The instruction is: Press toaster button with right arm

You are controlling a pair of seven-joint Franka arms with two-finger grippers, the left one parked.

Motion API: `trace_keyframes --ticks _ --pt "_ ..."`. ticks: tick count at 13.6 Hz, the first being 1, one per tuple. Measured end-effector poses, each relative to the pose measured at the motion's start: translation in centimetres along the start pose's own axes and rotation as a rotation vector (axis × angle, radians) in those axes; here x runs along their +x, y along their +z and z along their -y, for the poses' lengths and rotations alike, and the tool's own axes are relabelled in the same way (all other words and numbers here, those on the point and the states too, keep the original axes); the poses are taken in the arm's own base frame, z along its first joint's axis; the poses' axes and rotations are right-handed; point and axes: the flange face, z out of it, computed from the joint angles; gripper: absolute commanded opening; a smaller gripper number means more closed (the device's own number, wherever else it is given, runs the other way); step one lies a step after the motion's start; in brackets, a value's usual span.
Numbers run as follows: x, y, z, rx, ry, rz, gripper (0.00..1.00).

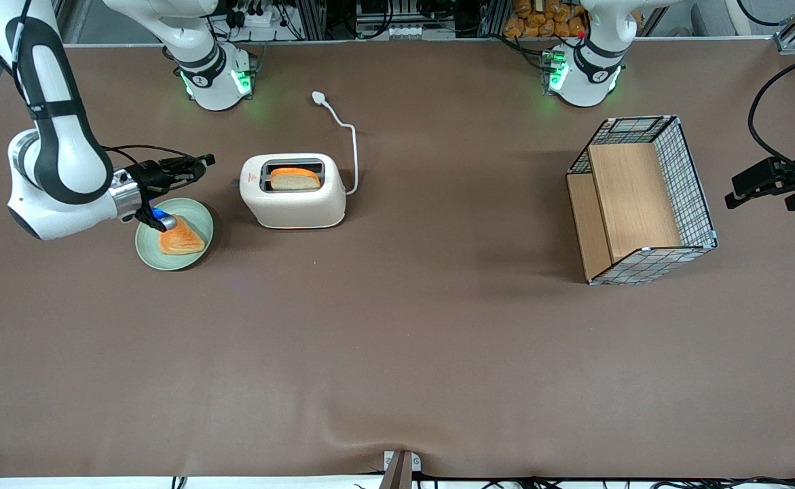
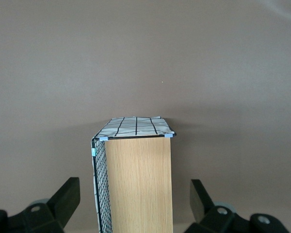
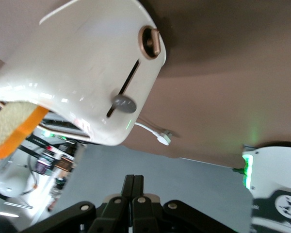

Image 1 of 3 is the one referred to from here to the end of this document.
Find light wooden stepped shelf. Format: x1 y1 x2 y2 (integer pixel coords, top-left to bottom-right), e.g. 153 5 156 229
567 143 683 282

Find white power strip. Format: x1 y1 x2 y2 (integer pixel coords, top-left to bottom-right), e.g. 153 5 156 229
229 5 284 29

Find white two-slot toaster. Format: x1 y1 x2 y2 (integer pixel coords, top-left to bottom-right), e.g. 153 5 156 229
239 153 347 230

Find pile of orange bread rolls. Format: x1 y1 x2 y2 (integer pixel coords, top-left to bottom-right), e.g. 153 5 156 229
504 0 588 39

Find pale green round plate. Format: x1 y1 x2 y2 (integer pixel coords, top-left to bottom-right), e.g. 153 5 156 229
134 198 214 272

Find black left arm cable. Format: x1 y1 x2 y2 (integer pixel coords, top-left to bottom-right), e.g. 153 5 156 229
748 51 795 179

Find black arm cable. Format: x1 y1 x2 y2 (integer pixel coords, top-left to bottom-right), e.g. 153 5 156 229
102 144 198 167
748 51 795 179

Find metal table edge bracket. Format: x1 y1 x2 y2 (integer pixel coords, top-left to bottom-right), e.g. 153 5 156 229
378 450 422 489

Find toast slice with orange crust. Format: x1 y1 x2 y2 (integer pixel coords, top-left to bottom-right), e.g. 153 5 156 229
270 168 322 191

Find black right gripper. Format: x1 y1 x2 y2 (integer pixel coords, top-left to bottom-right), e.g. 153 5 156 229
128 155 216 206

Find white toaster power cable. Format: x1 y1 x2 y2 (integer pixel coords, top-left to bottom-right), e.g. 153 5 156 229
312 91 359 196

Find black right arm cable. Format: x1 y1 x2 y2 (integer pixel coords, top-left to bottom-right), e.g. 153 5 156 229
102 144 198 167

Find triangular orange bread piece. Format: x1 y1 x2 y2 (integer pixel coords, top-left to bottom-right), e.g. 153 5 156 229
158 215 206 255

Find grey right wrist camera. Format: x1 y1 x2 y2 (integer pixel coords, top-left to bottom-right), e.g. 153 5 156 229
143 206 179 232

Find wire basket with checked lining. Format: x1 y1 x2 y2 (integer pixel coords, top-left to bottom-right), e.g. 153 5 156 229
566 115 718 286

